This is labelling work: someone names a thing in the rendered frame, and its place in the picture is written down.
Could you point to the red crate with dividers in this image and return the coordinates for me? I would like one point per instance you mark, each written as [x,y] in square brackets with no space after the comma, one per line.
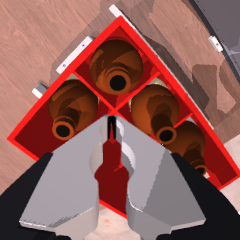
[36,137]

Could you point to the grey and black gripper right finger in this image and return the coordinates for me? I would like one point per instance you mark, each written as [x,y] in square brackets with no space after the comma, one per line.
[167,195]

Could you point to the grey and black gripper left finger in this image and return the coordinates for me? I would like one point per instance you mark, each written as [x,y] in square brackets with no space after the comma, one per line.
[58,194]

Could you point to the grey square tray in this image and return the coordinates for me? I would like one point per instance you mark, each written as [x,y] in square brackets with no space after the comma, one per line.
[225,15]

